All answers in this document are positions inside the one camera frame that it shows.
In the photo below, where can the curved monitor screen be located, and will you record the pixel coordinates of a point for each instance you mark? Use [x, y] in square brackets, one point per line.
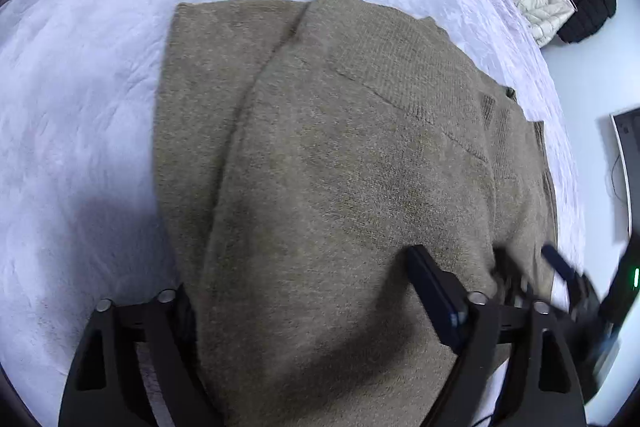
[627, 127]

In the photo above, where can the cream puffer jacket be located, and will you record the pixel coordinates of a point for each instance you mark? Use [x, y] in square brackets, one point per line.
[545, 17]

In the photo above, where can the black hanging coat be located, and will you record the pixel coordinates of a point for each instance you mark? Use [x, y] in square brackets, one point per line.
[587, 20]

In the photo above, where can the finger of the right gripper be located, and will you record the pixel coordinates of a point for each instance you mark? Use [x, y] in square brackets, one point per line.
[567, 273]

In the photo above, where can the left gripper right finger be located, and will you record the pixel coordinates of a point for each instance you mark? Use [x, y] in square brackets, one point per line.
[541, 386]

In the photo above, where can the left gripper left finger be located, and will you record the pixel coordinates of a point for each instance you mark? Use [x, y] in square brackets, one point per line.
[105, 385]

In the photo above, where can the lavender fleece bed blanket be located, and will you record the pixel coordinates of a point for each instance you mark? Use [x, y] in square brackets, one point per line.
[78, 213]

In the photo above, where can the olive brown knit sweater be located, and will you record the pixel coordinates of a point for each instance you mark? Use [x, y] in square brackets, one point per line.
[299, 147]

